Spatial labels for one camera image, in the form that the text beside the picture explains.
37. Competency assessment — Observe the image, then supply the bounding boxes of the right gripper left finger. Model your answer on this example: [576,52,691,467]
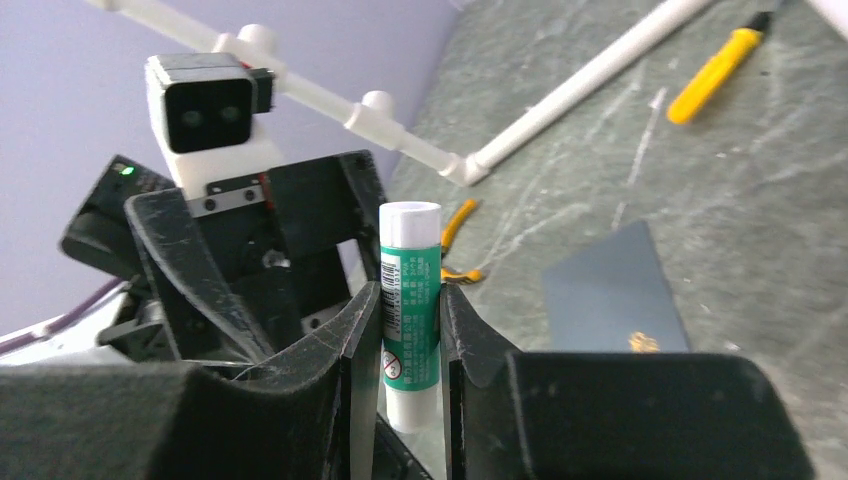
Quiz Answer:
[1,282,381,479]

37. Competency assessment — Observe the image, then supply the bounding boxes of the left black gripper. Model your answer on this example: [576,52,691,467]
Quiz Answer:
[124,150,385,363]

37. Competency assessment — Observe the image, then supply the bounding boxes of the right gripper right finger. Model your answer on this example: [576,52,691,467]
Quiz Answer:
[439,285,816,479]

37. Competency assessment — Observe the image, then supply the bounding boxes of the grey-blue envelope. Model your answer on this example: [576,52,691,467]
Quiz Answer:
[541,220,691,353]

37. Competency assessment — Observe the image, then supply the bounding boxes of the green white glue stick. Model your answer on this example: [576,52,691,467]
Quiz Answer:
[379,201,441,434]

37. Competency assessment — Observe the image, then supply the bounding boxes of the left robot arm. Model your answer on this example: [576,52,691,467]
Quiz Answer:
[60,150,385,363]

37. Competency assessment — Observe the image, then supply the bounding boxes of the yellow handled pliers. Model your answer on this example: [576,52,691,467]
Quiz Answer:
[439,198,486,287]

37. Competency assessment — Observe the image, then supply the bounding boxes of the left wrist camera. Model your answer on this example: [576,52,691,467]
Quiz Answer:
[144,52,284,200]

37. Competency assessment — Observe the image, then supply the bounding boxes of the white PVC pipe frame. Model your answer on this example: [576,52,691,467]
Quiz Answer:
[86,0,717,188]

